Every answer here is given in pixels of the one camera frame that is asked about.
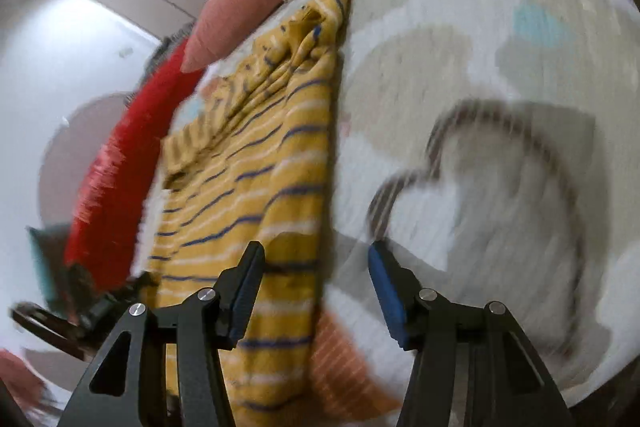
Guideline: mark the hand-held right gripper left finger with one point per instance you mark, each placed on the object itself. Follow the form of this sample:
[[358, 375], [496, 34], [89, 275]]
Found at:
[[245, 294]]

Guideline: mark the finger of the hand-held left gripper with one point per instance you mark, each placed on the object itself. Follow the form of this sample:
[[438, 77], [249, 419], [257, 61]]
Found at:
[[131, 289]]

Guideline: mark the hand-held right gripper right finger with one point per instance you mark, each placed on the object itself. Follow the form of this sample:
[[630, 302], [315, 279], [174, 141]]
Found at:
[[385, 294]]

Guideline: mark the yellow striped sweater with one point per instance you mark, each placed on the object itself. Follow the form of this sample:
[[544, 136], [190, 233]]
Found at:
[[280, 157]]

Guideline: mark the teal box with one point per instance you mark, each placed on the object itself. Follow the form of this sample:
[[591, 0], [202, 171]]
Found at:
[[46, 259]]

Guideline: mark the red pillow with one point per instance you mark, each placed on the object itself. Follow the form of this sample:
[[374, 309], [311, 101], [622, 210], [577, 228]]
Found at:
[[127, 167]]

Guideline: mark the printed quilted blanket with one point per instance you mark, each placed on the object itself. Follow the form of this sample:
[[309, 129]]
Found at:
[[475, 82]]

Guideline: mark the pink pillow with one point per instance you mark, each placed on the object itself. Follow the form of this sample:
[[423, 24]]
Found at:
[[240, 14]]

